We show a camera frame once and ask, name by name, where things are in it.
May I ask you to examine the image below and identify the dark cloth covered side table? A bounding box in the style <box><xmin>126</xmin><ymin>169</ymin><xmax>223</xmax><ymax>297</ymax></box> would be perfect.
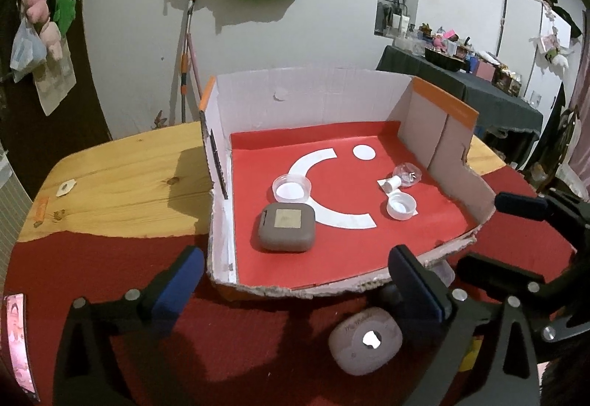
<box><xmin>377</xmin><ymin>45</ymin><xmax>543</xmax><ymax>137</ymax></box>

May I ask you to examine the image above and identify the cardboard box with red lining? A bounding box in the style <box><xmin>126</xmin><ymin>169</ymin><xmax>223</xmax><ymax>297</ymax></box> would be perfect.
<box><xmin>200</xmin><ymin>67</ymin><xmax>495</xmax><ymax>298</ymax></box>

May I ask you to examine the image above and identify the pink plush toy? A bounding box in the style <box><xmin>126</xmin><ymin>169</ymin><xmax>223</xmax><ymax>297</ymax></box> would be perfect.
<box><xmin>25</xmin><ymin>0</ymin><xmax>63</xmax><ymax>62</ymax></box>

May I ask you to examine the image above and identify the smartphone with pink screen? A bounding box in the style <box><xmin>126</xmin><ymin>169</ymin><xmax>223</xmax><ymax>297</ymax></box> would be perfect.
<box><xmin>4</xmin><ymin>293</ymin><xmax>40</xmax><ymax>404</ymax></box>

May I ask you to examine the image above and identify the white round plastic cap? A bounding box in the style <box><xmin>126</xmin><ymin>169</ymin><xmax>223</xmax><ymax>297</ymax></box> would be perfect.
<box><xmin>386</xmin><ymin>192</ymin><xmax>417</xmax><ymax>221</ymax></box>

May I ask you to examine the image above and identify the grey square earbud case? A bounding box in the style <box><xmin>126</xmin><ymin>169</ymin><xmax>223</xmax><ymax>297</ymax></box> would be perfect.
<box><xmin>258</xmin><ymin>202</ymin><xmax>316</xmax><ymax>253</ymax></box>

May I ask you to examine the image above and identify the clear square plastic box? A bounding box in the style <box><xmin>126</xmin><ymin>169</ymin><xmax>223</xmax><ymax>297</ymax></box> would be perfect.
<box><xmin>429</xmin><ymin>260</ymin><xmax>456</xmax><ymax>287</ymax></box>

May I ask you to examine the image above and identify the orange paper scrap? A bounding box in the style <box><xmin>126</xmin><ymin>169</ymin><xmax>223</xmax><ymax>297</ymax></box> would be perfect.
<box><xmin>34</xmin><ymin>196</ymin><xmax>49</xmax><ymax>227</ymax></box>

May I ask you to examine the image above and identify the green plush toy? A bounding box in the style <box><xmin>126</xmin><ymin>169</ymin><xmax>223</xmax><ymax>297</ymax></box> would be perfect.
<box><xmin>53</xmin><ymin>0</ymin><xmax>76</xmax><ymax>37</ymax></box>

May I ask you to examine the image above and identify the plastic bag on door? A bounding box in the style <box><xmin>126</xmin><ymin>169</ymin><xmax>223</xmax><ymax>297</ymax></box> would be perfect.
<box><xmin>10</xmin><ymin>18</ymin><xmax>47</xmax><ymax>74</ymax></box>

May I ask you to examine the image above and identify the white round device case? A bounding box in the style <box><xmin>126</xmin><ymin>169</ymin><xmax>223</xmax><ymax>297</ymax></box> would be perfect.
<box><xmin>328</xmin><ymin>307</ymin><xmax>403</xmax><ymax>376</ymax></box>

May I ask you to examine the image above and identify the red table cloth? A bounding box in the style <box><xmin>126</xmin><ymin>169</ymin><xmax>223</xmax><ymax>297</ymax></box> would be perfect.
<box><xmin>2</xmin><ymin>165</ymin><xmax>577</xmax><ymax>406</ymax></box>

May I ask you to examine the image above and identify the clear round plastic lid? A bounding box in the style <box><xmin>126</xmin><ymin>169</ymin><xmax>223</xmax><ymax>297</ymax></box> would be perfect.
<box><xmin>272</xmin><ymin>173</ymin><xmax>312</xmax><ymax>203</ymax></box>

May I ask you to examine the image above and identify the white cabinet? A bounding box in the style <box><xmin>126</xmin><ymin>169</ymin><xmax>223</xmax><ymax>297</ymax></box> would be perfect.
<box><xmin>497</xmin><ymin>0</ymin><xmax>571</xmax><ymax>112</ymax></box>

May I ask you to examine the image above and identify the white plush on cabinet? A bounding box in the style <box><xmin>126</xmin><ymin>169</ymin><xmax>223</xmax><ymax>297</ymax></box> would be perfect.
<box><xmin>531</xmin><ymin>32</ymin><xmax>570</xmax><ymax>70</ymax></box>

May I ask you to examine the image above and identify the white paper scrap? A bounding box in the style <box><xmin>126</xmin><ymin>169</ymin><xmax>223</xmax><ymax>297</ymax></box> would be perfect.
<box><xmin>56</xmin><ymin>179</ymin><xmax>77</xmax><ymax>197</ymax></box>

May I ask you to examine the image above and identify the pink curtain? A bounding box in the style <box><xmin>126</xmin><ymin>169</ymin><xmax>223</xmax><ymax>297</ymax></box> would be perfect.
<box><xmin>569</xmin><ymin>10</ymin><xmax>590</xmax><ymax>188</ymax></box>

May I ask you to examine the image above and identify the small clear plastic bottle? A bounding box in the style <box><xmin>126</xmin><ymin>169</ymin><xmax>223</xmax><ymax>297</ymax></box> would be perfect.
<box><xmin>377</xmin><ymin>162</ymin><xmax>422</xmax><ymax>194</ymax></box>

